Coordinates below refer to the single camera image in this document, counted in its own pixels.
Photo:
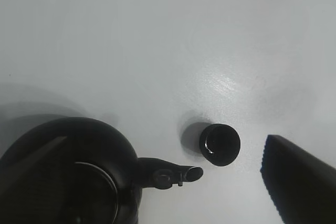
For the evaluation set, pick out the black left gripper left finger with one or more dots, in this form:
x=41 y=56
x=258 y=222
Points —
x=19 y=169

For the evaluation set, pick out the black round teapot kettle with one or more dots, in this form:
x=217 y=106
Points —
x=95 y=176

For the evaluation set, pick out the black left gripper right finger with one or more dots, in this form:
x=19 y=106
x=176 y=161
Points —
x=301 y=186

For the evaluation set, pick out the small black teacup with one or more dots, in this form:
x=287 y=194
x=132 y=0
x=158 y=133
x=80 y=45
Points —
x=219 y=144

